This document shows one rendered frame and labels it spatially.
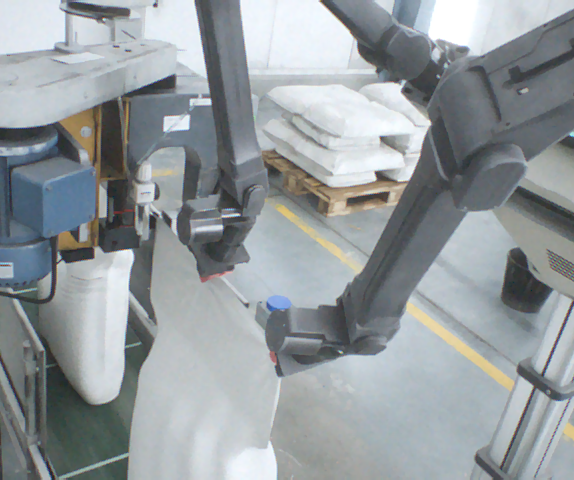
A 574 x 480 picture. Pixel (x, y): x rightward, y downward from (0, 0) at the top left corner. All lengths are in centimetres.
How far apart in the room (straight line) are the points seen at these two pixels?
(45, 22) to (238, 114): 317
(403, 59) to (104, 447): 125
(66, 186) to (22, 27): 310
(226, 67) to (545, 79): 54
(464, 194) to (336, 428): 207
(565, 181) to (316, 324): 45
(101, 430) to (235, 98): 116
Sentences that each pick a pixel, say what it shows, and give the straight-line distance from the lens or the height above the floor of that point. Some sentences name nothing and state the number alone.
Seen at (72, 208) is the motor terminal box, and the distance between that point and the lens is 104.
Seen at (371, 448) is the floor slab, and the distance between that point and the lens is 254.
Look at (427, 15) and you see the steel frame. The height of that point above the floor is 90.
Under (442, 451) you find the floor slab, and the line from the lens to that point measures 263.
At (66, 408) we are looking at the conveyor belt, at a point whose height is 38.
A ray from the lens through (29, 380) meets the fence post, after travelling 169.
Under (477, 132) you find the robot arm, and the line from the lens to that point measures 53.
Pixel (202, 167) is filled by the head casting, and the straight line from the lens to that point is 141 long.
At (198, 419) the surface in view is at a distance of 128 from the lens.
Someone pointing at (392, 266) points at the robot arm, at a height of 138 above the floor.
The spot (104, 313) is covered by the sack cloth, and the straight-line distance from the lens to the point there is 182.
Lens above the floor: 171
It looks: 27 degrees down
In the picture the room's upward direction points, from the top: 10 degrees clockwise
